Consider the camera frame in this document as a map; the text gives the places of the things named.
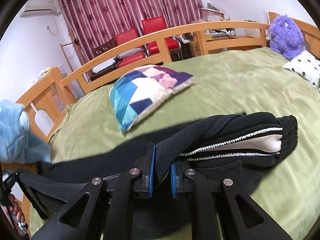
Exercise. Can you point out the maroon patterned curtain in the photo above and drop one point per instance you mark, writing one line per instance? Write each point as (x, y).
(95, 22)

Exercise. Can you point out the white air conditioner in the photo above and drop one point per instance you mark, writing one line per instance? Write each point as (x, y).
(35, 8)

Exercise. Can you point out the green plush bed blanket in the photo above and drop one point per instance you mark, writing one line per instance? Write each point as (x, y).
(225, 83)

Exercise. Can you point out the white black-flower pillow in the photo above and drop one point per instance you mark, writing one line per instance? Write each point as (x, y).
(307, 66)

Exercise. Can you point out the person's left hand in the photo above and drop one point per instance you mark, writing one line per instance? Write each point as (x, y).
(15, 210)

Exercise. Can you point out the colourful geometric pillow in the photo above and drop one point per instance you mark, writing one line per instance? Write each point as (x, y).
(139, 92)

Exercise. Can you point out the wooden bed frame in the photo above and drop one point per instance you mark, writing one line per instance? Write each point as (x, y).
(48, 100)

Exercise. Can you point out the purple plush toy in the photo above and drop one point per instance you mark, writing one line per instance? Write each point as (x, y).
(286, 38)

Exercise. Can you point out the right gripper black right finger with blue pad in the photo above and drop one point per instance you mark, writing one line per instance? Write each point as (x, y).
(221, 209)

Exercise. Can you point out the black pants with white stripe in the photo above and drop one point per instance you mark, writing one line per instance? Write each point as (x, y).
(243, 147)

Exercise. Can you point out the light blue towel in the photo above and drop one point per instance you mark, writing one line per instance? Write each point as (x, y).
(18, 143)

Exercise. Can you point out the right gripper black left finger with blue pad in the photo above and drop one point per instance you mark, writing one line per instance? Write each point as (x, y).
(100, 208)

